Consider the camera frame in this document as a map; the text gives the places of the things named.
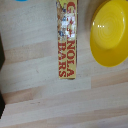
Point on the yellow granola bars box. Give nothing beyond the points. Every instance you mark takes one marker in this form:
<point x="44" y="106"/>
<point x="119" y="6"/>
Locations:
<point x="67" y="40"/>

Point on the yellow plastic bowl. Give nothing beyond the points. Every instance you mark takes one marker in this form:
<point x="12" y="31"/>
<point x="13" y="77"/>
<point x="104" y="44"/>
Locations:
<point x="110" y="31"/>

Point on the black fabric storage box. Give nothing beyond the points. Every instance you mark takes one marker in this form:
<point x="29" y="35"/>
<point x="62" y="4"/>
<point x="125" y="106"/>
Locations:
<point x="1" y="53"/>

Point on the blue plastic bowl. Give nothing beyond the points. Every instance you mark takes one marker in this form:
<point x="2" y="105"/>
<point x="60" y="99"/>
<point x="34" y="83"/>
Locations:
<point x="20" y="0"/>

